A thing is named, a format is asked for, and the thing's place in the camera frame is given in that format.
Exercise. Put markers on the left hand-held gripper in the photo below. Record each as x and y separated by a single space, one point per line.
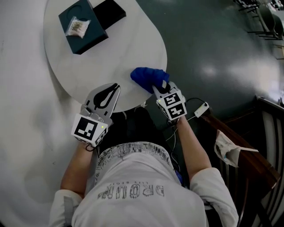
84 128

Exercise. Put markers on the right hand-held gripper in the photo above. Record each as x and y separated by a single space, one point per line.
175 110

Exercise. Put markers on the blue cloth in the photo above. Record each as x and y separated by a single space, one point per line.
148 76

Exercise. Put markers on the person's left forearm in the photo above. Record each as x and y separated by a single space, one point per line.
75 170

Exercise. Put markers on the person's right forearm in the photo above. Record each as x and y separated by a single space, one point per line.
193 153

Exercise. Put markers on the white round side table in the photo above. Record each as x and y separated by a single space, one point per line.
115 62

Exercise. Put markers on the person's left grey shoe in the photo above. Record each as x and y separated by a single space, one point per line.
124 114

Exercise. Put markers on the person's grey shoe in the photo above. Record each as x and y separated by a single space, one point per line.
124 114
140 106

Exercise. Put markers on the person's right grey shoe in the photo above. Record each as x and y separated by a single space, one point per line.
140 106

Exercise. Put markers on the white adapter box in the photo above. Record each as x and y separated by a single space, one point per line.
201 109

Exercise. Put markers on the person's black trousers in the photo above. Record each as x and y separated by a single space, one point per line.
137 128

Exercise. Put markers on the dark teal box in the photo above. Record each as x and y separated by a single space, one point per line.
88 42

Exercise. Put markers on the clear plastic packet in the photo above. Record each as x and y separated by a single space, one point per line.
77 27

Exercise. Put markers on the black box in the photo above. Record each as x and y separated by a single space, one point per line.
111 13

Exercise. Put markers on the blue badge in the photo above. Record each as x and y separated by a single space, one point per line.
179 177

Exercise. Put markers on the person's white printed t-shirt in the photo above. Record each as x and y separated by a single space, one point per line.
137 210

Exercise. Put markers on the dark wooden slatted chair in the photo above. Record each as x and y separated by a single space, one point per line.
248 173

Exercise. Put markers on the grey chair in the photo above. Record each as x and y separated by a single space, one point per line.
278 26
265 17

